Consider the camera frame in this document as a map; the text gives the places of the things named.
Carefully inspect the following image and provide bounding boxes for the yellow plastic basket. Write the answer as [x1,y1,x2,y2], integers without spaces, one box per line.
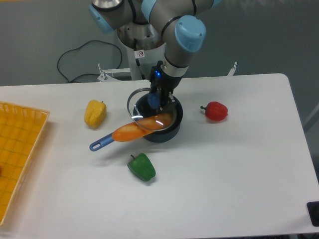
[0,102,50,225]

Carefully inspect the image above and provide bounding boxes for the yellow toy bell pepper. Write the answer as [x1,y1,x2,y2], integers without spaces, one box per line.
[84,100,107,128]

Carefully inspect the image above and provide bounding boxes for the white metal base frame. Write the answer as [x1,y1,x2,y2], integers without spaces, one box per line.
[97,62,237,83]

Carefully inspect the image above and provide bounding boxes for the orange toy baguette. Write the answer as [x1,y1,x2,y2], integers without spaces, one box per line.
[111,113,175,142]

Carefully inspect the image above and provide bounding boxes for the dark blue saucepan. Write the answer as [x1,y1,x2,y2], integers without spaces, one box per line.
[89,97,183,151]

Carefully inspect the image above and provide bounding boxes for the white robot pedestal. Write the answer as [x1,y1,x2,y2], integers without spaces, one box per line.
[117,22,165,80]

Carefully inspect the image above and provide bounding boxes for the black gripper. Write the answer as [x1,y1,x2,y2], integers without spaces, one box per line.
[149,60,182,111]

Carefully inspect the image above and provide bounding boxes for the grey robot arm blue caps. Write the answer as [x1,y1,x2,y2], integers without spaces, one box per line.
[89,0,220,108]

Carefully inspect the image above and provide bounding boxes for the black corner device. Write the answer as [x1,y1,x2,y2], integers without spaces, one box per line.
[307,201,319,227]

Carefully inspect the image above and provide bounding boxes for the green toy bell pepper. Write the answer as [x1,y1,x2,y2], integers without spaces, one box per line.
[127,153,156,182]

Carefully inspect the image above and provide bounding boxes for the red toy bell pepper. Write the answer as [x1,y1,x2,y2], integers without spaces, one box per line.
[200,102,228,121]

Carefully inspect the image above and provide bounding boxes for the glass pot lid blue knob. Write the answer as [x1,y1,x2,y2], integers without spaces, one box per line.
[127,88,177,126]

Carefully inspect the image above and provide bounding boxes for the black floor cable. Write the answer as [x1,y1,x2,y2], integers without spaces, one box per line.
[57,40,123,83]

